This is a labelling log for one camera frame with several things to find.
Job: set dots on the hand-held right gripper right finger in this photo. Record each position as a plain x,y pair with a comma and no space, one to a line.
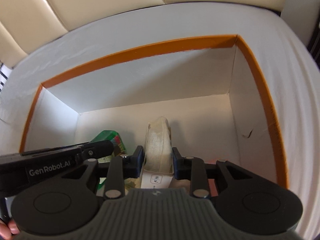
176,163

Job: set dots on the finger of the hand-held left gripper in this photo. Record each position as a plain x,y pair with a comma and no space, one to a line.
100,148

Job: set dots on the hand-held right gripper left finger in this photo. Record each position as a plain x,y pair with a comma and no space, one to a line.
139,161

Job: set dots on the green glitter case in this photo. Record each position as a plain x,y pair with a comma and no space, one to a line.
107,136

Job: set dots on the white cosmetic box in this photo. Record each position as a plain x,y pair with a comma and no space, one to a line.
157,142

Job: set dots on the orange cardboard box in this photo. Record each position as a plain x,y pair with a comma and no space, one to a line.
150,85

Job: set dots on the person's left hand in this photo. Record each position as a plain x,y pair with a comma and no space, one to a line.
7,230

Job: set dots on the cream upholstered headboard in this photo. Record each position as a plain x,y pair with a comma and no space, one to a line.
100,0

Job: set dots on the black frame bedside table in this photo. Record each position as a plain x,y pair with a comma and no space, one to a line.
3,77

